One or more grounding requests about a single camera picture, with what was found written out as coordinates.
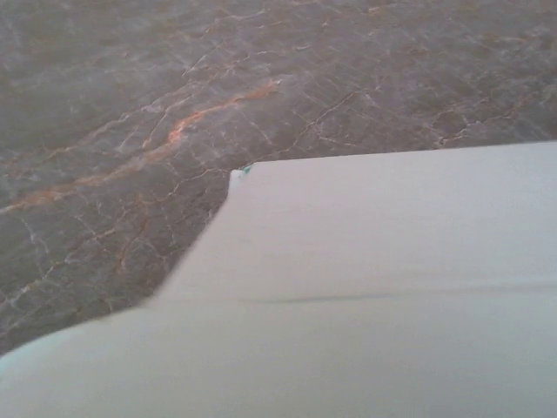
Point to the pale blue paper box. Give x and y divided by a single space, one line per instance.
348 261

